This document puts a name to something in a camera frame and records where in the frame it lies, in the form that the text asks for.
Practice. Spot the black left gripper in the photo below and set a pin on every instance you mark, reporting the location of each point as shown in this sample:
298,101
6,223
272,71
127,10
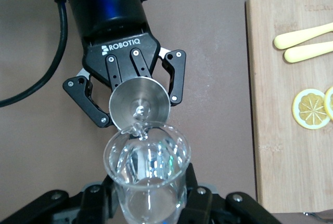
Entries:
117,16

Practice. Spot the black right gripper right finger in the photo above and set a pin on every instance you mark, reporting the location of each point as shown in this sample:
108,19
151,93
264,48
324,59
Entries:
200,205

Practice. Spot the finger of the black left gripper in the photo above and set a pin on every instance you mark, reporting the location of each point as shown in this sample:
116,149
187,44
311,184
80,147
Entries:
83,96
178,78

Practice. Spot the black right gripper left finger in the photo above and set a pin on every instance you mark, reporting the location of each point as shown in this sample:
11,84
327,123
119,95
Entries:
93,203

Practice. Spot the steel conical jigger cup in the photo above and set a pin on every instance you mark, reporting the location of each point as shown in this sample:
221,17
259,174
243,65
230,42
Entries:
145,96

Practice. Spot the clear glass measuring cup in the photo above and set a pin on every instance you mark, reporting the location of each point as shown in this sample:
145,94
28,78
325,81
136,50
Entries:
135,156

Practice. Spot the brown table cover sheet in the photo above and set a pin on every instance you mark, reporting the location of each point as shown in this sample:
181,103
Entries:
221,104

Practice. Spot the wooden cutting board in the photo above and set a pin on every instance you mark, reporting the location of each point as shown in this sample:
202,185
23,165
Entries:
273,156

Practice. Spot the yellow plastic knife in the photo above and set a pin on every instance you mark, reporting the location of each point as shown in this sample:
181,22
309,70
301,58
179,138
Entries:
294,39

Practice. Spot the lemon slice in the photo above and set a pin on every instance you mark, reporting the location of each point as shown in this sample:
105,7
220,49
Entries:
310,109
330,103

